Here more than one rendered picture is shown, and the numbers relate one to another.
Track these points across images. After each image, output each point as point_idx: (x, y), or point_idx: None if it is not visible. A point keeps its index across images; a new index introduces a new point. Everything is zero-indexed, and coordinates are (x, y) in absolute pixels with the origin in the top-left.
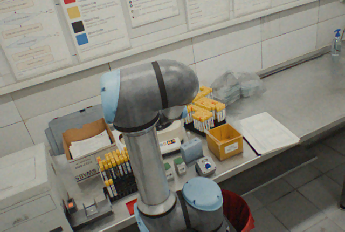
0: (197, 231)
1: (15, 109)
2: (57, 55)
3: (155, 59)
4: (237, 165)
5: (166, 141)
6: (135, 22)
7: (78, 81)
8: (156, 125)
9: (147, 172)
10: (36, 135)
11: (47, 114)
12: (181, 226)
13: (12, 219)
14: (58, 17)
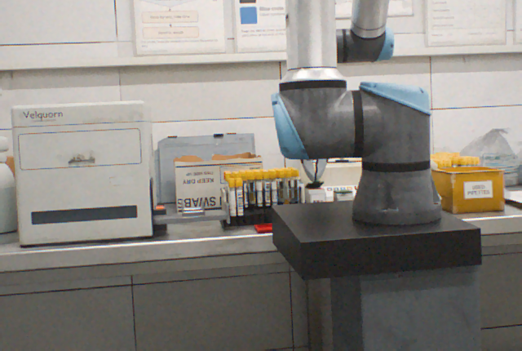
0: (374, 166)
1: (118, 100)
2: (205, 31)
3: (360, 82)
4: (486, 216)
5: (353, 186)
6: (336, 11)
7: (225, 83)
8: (338, 59)
9: None
10: None
11: (161, 124)
12: (346, 126)
13: (70, 152)
14: None
